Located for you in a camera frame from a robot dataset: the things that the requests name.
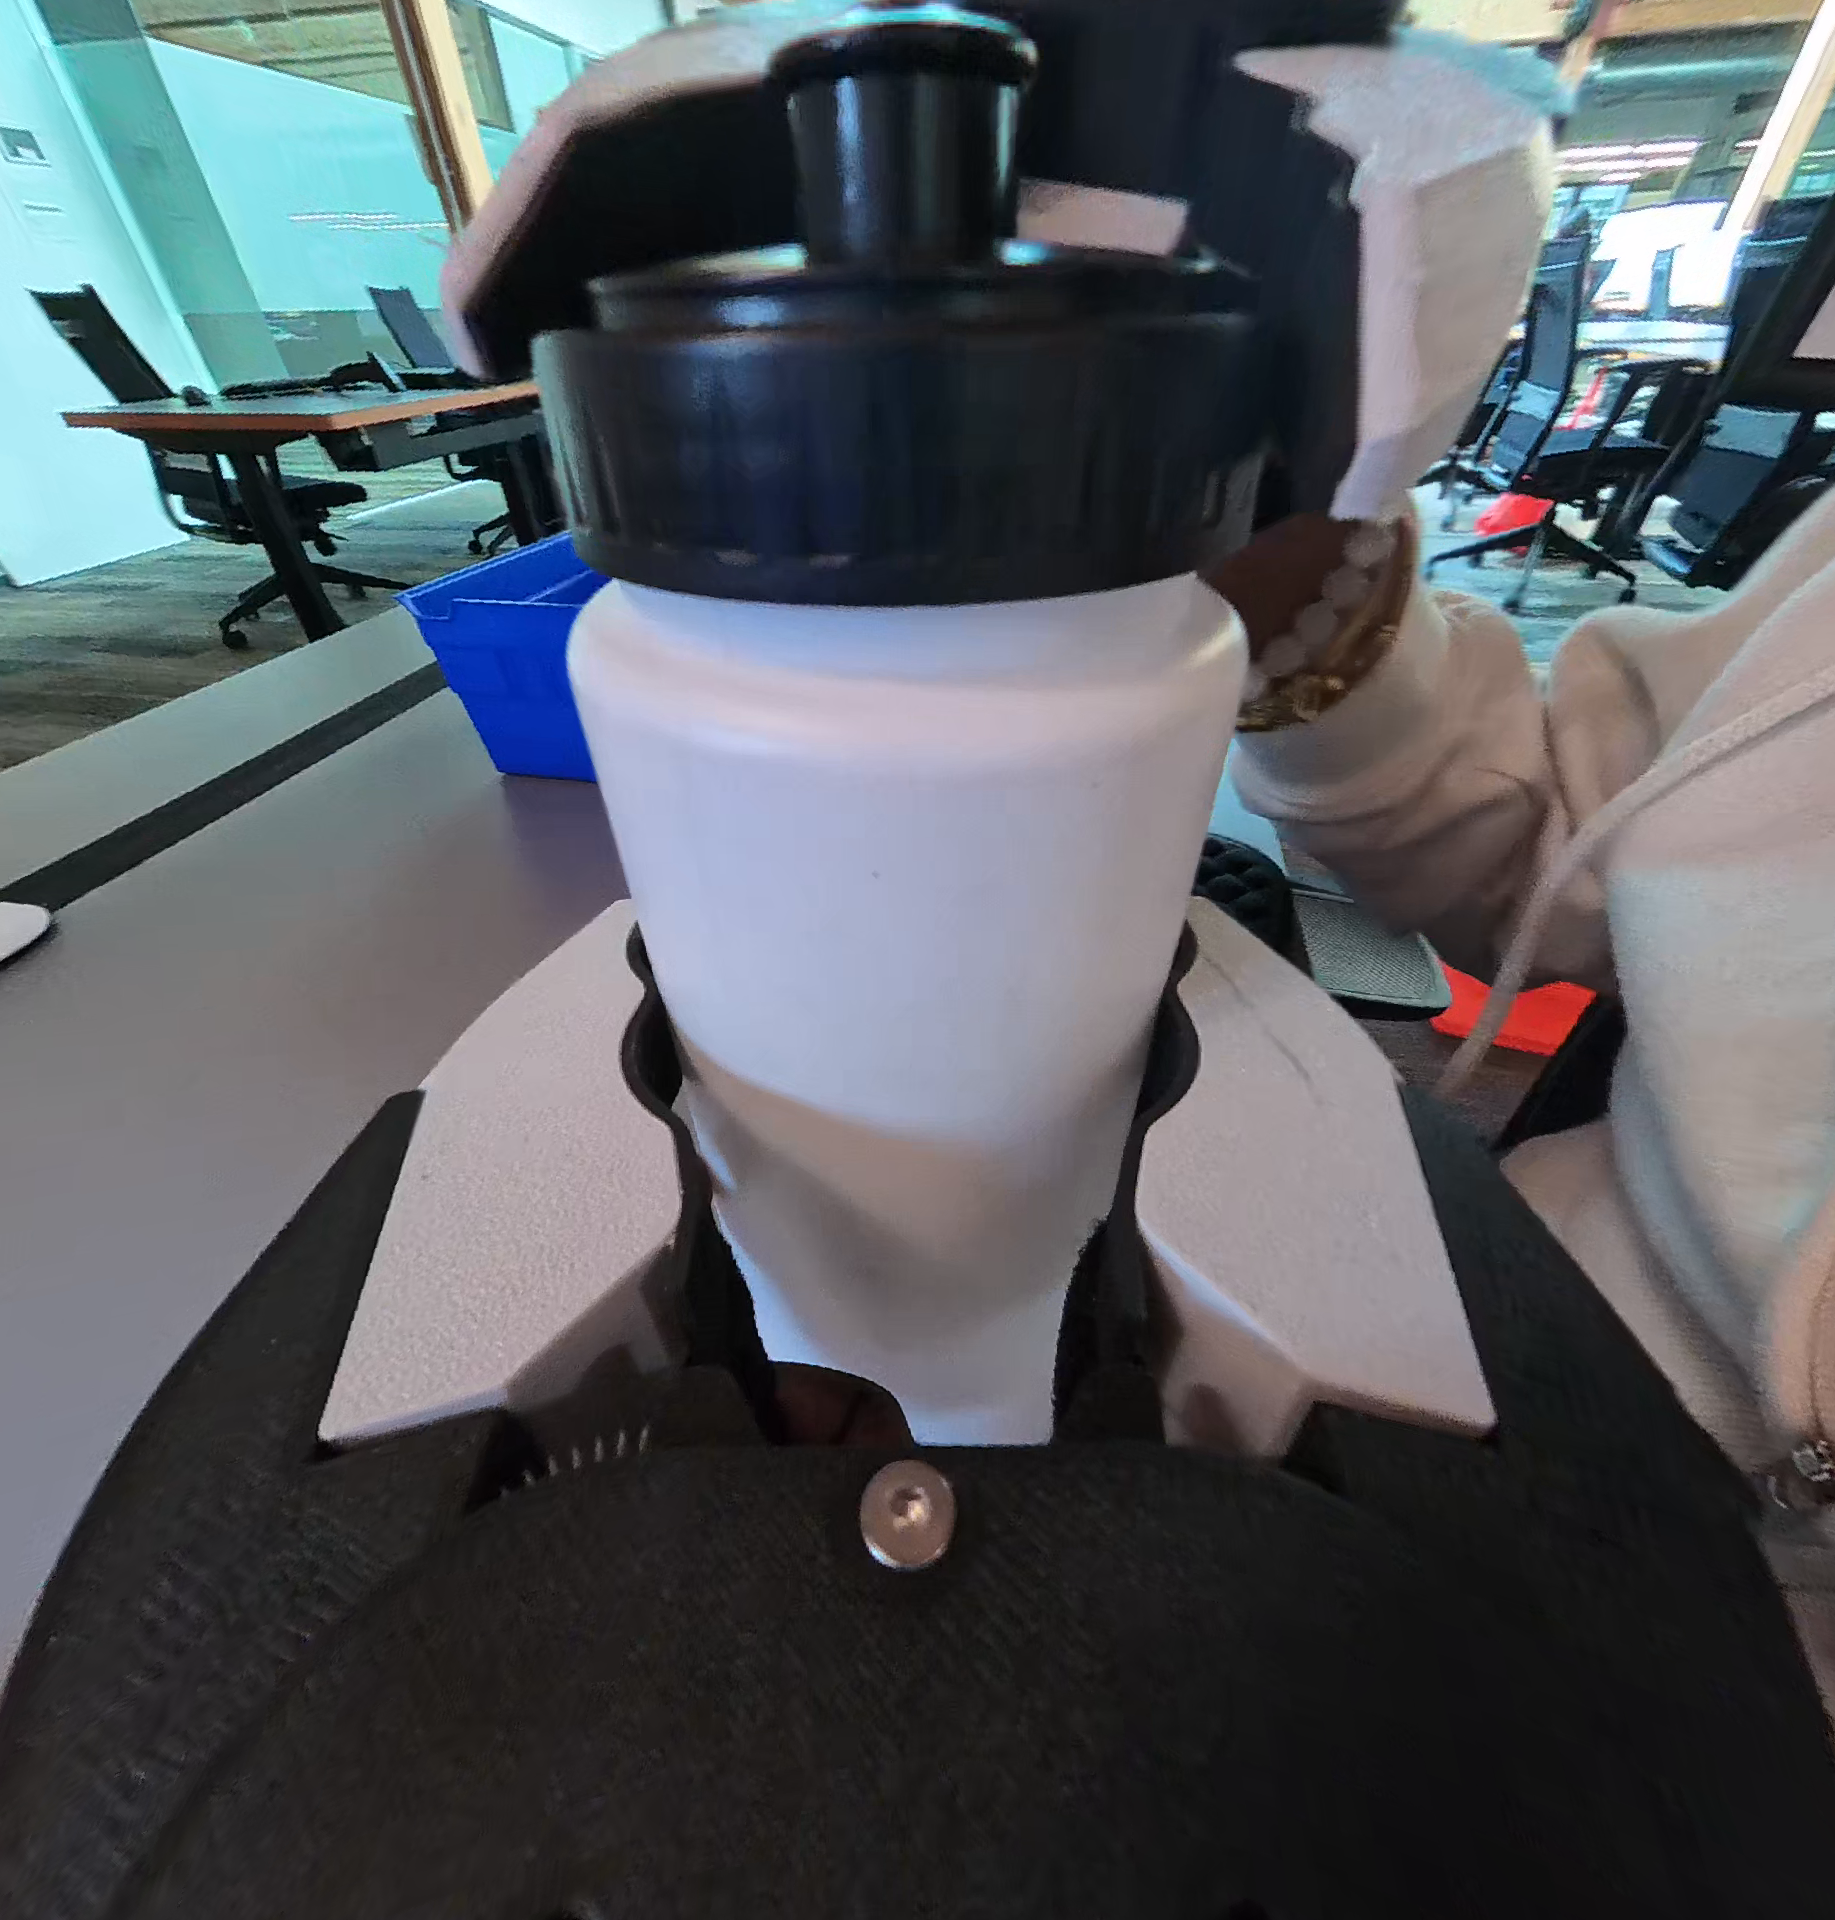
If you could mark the wooden pillar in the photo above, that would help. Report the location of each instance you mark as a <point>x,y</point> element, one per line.
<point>437,100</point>

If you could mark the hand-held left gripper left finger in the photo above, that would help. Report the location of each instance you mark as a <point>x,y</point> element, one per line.
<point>526,1232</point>

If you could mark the wooden top desk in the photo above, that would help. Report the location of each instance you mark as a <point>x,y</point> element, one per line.
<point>259,416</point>

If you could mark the white plastic bottle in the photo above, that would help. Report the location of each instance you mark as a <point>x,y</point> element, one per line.
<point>900,838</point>

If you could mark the grey mesh chair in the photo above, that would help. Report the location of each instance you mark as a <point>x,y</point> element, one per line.
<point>1374,952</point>

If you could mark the blue plastic bin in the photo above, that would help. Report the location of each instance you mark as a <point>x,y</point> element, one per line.
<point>500,663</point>

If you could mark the person's left hand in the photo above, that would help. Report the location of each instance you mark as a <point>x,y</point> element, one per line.
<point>846,1406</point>

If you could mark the person's right hand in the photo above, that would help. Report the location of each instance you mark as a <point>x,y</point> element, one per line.
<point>1281,579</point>

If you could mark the black bottle lid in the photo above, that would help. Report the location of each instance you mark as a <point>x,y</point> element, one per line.
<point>890,449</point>

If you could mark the orange cloth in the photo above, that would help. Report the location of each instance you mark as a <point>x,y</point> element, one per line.
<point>1518,1015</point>

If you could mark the red bag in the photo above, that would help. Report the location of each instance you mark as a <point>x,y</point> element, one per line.
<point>1516,518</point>

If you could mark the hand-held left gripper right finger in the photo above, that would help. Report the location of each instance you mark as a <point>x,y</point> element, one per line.
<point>1289,1248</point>

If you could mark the black quilted pad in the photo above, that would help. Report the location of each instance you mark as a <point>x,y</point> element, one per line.
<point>1248,896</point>

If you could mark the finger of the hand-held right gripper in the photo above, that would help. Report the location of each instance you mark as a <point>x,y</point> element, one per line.
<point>1443,225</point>
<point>630,165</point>

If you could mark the black office chair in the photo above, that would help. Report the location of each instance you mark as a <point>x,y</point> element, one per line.
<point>1528,393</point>
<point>1726,483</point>
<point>410,329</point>
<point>97,345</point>

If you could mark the black keyboard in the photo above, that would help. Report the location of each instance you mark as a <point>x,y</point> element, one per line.
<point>282,385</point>

